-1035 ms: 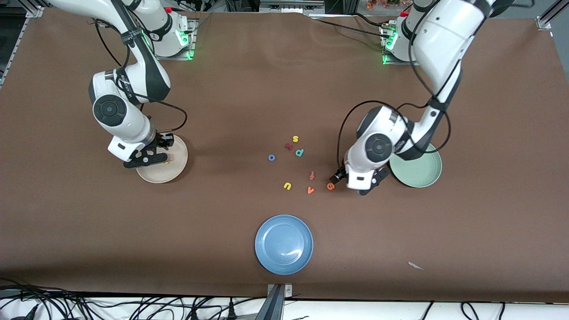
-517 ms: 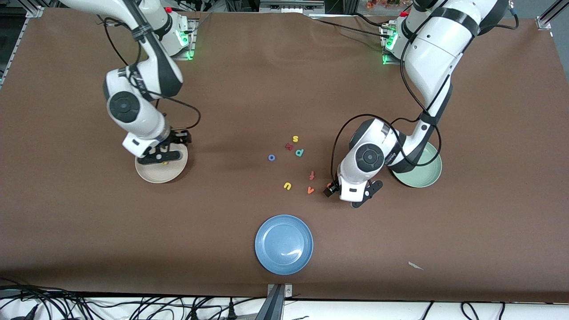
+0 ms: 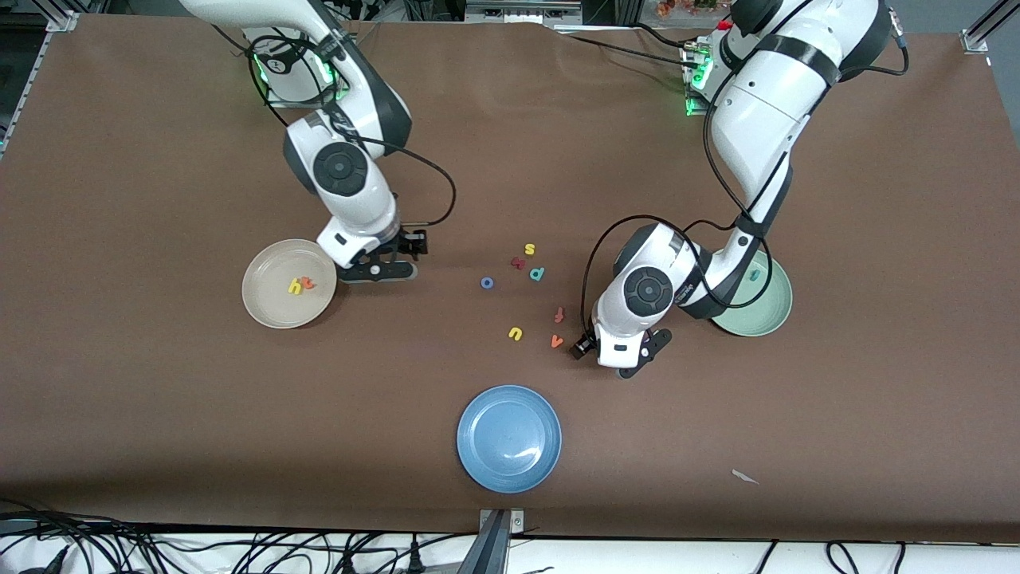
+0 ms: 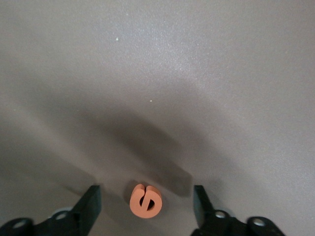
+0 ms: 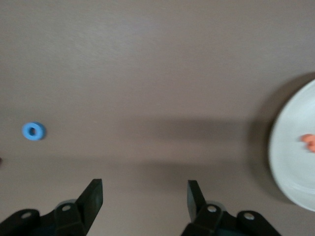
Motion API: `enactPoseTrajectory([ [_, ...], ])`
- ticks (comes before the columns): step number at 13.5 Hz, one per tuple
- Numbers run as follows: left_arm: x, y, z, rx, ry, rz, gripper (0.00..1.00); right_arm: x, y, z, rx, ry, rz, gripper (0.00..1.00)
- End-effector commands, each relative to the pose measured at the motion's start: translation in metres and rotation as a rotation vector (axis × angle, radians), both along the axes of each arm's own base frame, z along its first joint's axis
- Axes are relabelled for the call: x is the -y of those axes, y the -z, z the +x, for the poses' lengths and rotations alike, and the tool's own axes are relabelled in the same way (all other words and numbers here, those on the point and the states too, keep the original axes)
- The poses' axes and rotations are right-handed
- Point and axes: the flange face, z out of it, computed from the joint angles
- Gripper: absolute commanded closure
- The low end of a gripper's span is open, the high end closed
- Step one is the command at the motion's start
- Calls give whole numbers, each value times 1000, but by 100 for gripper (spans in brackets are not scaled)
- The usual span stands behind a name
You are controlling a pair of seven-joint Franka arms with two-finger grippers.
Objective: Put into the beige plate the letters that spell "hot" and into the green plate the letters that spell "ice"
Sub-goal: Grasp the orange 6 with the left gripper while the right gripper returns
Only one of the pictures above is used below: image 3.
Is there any aluminium frame post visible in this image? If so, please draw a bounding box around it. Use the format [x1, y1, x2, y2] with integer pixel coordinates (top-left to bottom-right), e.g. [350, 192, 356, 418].
[960, 0, 1020, 55]

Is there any beige brown plate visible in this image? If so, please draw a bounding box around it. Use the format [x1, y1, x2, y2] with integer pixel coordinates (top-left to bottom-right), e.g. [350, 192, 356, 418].
[241, 238, 338, 330]

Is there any pale green plate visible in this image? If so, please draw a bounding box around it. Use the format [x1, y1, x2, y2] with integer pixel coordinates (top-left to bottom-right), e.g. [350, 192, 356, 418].
[712, 249, 794, 338]

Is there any black base power cable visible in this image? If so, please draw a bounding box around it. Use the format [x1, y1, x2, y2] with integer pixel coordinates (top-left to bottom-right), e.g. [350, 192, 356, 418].
[554, 22, 702, 73]

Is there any orange flower decoration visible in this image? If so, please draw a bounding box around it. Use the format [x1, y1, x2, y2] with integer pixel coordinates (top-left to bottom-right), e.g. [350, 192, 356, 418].
[655, 0, 722, 18]

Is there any brown paper table cover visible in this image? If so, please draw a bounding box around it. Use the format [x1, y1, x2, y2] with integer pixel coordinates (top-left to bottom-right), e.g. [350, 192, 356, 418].
[0, 12, 1020, 543]

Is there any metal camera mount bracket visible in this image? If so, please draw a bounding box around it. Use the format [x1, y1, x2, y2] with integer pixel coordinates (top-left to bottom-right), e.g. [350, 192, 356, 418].
[458, 508, 525, 574]

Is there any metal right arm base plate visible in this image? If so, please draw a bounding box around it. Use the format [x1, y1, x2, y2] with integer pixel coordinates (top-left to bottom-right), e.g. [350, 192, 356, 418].
[265, 33, 353, 109]

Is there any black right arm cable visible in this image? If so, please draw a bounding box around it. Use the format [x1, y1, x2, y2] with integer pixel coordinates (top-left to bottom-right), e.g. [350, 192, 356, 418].
[211, 24, 457, 228]

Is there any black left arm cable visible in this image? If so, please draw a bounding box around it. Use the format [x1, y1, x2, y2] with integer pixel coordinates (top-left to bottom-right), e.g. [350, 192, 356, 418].
[580, 0, 911, 340]

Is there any blue plate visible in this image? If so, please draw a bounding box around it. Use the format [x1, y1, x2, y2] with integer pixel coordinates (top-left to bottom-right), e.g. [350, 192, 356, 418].
[456, 384, 563, 494]

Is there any grey metal box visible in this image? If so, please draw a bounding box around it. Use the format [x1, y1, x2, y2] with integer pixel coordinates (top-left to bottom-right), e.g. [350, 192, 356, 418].
[465, 0, 584, 26]

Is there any black cable with plug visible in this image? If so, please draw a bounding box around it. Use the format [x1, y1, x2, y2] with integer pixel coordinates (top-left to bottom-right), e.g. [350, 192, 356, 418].
[0, 498, 172, 574]
[390, 534, 447, 574]
[231, 533, 383, 574]

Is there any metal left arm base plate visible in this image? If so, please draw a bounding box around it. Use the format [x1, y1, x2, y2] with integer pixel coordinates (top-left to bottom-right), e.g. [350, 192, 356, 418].
[684, 40, 722, 119]

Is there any aluminium frame rail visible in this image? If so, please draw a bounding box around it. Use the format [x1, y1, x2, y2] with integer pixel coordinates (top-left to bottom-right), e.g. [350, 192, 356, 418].
[0, 0, 80, 156]

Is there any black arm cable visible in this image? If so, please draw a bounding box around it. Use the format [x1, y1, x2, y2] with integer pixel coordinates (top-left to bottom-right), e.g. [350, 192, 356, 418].
[211, 24, 457, 228]
[580, 0, 911, 340]

